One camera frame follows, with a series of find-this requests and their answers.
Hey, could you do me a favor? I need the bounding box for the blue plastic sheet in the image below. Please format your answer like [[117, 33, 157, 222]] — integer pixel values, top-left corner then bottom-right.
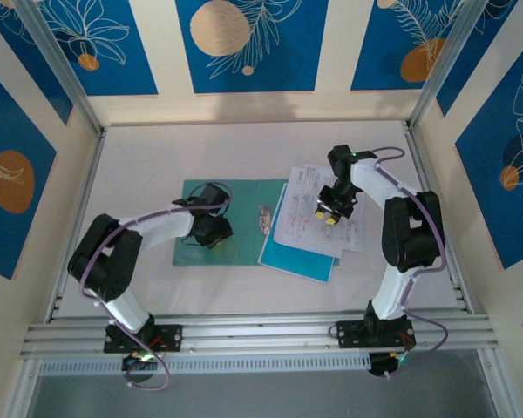
[[256, 182, 336, 285]]

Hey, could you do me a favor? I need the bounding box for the grey slotted cable duct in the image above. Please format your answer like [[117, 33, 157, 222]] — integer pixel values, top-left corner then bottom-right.
[[37, 351, 372, 378]]

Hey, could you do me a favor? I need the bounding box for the white technical drawing sheet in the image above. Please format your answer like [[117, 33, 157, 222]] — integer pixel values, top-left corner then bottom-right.
[[302, 163, 366, 254], [272, 165, 348, 259]]

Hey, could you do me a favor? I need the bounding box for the aluminium frame leg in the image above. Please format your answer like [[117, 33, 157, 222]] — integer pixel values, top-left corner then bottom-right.
[[2, 356, 43, 418], [477, 347, 522, 418]]

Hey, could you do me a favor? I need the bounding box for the green ring binder folder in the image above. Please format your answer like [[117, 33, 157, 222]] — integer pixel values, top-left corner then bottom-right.
[[171, 178, 342, 267]]

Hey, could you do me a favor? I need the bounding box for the black base electronics module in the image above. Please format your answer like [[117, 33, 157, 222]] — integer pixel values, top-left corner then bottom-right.
[[368, 351, 410, 381], [120, 351, 163, 385]]

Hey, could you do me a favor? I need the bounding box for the blue floral wall panel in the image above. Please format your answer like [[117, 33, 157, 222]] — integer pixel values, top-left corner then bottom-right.
[[350, 0, 468, 92], [0, 0, 74, 126], [455, 43, 523, 270], [30, 0, 159, 98], [0, 63, 58, 280], [175, 0, 331, 94], [435, 0, 523, 118]]

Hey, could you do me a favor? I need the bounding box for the aluminium table side rail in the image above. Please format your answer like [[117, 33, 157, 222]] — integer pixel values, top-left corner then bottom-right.
[[45, 125, 108, 323], [402, 121, 475, 314]]

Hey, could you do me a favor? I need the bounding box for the metal ring binder clip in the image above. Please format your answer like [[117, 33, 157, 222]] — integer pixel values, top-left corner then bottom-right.
[[258, 204, 275, 235]]

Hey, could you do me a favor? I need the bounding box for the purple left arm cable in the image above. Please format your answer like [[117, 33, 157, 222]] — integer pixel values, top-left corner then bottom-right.
[[78, 182, 234, 391]]

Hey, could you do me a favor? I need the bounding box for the aluminium frame post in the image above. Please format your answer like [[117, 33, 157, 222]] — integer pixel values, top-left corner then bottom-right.
[[12, 0, 105, 134], [407, 0, 485, 131]]

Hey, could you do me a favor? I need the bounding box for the aluminium cross rail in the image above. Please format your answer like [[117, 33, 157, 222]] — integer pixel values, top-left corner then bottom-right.
[[19, 309, 500, 359]]

